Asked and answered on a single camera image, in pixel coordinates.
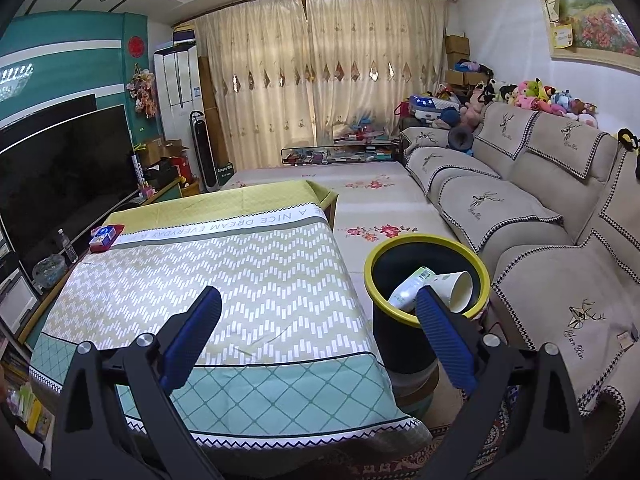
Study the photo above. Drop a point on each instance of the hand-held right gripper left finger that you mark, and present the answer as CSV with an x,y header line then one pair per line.
x,y
195,335

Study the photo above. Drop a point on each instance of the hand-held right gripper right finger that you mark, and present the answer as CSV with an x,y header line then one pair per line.
x,y
442,337

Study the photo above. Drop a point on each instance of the black yellow-rimmed waste bin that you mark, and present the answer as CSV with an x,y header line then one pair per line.
x,y
395,340

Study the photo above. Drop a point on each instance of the white dotted paper cup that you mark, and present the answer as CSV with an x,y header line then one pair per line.
x,y
457,287

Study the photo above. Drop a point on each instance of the white coconut drink bottle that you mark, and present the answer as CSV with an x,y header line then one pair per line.
x,y
407,292

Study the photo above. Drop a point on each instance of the table with patterned cloth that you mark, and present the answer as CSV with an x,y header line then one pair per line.
x,y
250,285

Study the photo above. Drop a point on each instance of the dark patterned rug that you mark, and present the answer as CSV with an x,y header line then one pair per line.
x,y
495,440

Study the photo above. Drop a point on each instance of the red box of tissues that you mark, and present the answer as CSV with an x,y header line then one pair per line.
x,y
105,237

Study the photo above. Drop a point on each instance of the pink desk organiser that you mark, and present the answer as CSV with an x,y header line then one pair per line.
x,y
147,192

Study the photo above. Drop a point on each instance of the beige floral floor mat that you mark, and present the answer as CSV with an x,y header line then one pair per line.
x,y
370,205

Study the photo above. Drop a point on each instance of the clear water bottle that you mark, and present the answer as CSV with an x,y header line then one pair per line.
x,y
68,249

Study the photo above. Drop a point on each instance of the glass bowl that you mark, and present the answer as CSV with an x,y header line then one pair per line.
x,y
49,272

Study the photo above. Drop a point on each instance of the small green box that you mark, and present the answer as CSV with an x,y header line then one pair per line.
x,y
225,176

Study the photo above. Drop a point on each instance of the black box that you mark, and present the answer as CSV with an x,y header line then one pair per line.
x,y
161,175

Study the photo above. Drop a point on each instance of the white cylindrical tube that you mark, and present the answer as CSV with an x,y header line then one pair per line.
x,y
137,170

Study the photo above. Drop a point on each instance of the beige deer-print sofa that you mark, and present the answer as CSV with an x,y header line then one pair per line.
x,y
545,190

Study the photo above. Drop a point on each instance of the pile of books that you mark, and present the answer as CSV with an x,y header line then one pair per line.
x,y
27,400

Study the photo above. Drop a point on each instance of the black tower fan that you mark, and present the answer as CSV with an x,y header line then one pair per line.
x,y
204,155

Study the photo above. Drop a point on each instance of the open cardboard box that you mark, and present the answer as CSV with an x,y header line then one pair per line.
x,y
162,150

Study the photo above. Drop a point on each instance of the dark neck pillow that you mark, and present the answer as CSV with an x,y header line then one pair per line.
x,y
461,139

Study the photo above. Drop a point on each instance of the black curved television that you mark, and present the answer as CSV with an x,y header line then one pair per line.
x,y
65,180

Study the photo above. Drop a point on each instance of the low glass table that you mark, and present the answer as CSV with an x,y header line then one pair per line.
x,y
340,155

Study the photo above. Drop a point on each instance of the colourful clutter pile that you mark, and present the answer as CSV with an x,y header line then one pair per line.
x,y
362,130

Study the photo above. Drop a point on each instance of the red bag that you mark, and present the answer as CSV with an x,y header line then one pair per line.
x,y
402,110

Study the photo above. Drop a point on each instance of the blue star-print bag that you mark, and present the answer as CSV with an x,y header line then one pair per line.
x,y
427,103

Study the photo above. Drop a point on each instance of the cream embroidered curtain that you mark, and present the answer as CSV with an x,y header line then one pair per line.
x,y
375,60
255,85

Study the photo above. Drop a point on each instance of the row of plush toys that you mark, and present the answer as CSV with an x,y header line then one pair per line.
x,y
535,96

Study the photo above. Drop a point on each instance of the black yellow plush toy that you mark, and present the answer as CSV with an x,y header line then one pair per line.
x,y
631,152

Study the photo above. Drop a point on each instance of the stack of cardboard boxes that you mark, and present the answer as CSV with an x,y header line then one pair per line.
x,y
460,60

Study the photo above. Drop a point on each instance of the dark flat box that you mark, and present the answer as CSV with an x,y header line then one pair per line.
x,y
184,35

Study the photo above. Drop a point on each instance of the yellow card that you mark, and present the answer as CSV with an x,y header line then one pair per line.
x,y
561,37

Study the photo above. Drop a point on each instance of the framed flower painting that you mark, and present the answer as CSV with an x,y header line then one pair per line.
x,y
595,10

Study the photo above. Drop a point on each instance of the artificial flower wall decoration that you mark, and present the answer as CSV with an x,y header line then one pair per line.
x,y
144,91

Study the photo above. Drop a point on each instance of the red round wall ornament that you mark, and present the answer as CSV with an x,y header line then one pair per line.
x,y
135,45

